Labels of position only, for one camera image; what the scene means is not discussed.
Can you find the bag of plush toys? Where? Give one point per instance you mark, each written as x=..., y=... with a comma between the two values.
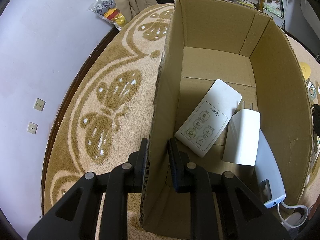
x=108, y=11

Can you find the white air conditioner remote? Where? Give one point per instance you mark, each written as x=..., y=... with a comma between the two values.
x=208, y=120

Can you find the light blue cylinder device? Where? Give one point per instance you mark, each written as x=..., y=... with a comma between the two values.
x=270, y=184

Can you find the white wall remote holder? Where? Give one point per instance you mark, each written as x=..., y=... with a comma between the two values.
x=242, y=136

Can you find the wall socket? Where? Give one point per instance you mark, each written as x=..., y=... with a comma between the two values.
x=39, y=104
x=32, y=128

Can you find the upper wall socket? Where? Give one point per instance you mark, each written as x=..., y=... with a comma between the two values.
x=39, y=104

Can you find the yellow oval banana gadget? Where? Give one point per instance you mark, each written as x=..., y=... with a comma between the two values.
x=306, y=70

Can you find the brown cardboard box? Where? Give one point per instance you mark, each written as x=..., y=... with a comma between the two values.
x=209, y=40

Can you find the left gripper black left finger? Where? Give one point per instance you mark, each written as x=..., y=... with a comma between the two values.
x=95, y=204

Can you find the lower wall socket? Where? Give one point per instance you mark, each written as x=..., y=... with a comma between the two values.
x=32, y=128

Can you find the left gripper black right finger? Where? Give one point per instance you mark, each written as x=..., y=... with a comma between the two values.
x=221, y=205

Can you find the white rolling cart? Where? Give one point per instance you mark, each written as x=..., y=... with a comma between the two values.
x=277, y=10

